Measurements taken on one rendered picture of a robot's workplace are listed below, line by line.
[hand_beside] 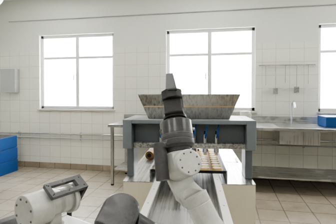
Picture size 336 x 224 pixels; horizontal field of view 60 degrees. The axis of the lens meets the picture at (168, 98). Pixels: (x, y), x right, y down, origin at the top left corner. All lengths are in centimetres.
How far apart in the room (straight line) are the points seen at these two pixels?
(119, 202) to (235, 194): 96
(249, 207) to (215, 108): 55
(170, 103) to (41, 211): 39
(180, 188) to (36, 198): 36
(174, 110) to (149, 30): 418
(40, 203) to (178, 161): 31
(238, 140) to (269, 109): 304
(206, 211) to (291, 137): 347
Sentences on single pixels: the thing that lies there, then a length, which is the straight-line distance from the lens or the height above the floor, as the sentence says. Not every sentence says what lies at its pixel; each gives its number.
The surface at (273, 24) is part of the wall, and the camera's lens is 483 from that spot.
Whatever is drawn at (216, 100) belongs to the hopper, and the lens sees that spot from 161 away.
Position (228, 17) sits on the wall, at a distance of 480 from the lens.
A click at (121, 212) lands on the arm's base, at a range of 81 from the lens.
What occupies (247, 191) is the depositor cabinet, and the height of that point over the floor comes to 80.
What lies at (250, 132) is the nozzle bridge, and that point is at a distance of 161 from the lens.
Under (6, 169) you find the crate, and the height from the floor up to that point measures 9.
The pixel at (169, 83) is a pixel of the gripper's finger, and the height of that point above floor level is 135.
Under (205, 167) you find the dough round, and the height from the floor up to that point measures 92.
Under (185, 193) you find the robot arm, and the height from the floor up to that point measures 106.
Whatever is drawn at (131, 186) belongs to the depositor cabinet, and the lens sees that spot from 169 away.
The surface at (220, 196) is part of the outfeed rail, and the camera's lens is 129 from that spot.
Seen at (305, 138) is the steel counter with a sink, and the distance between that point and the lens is 421.
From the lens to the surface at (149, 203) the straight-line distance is 119.
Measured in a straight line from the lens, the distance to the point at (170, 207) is 132.
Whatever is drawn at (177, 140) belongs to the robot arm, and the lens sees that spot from 75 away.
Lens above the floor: 132
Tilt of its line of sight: 1 degrees down
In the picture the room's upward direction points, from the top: straight up
